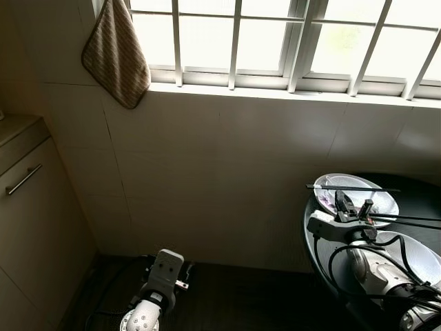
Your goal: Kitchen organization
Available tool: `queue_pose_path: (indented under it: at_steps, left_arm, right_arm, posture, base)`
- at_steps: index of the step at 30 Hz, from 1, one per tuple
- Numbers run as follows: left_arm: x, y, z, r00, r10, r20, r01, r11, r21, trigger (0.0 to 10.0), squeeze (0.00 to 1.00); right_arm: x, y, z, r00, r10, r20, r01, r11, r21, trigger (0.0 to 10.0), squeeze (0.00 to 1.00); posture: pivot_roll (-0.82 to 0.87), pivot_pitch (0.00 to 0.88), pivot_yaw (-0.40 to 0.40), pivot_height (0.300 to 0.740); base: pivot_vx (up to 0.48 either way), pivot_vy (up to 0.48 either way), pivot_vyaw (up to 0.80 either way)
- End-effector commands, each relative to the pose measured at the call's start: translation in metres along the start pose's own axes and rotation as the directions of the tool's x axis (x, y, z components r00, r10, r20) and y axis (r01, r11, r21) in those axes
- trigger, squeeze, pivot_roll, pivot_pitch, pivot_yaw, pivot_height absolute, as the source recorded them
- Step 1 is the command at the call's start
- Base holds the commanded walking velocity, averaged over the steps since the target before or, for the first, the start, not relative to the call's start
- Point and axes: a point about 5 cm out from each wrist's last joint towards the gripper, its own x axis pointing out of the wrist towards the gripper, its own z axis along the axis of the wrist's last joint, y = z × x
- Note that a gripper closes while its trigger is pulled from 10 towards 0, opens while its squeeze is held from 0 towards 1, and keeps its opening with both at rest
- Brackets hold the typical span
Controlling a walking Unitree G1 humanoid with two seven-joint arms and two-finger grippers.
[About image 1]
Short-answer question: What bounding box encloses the beige kitchen cabinet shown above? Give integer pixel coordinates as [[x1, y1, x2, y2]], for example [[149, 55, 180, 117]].
[[0, 114, 98, 331]]

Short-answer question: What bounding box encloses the brown striped hanging cloth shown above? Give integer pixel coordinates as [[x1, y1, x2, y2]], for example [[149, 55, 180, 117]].
[[81, 0, 152, 110]]

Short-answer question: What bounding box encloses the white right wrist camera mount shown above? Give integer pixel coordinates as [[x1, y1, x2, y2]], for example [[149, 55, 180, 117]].
[[307, 210, 378, 243]]

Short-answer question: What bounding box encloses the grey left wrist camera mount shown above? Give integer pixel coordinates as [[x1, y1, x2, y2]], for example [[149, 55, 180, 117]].
[[147, 249, 185, 294]]

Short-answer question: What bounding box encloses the black chopstick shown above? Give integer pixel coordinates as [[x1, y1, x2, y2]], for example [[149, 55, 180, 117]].
[[369, 219, 441, 230], [369, 214, 441, 223], [306, 183, 401, 192]]

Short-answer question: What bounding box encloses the round black table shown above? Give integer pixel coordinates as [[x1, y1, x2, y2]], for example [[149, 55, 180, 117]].
[[303, 171, 441, 331]]

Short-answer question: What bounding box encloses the small floral plate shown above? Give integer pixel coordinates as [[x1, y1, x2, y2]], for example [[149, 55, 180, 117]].
[[314, 172, 400, 229]]

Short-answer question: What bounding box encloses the white barred window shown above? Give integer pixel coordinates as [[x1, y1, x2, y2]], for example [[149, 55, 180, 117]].
[[93, 0, 441, 101]]

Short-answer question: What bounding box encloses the silver cabinet handle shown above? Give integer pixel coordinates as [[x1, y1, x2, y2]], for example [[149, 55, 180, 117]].
[[6, 163, 43, 197]]

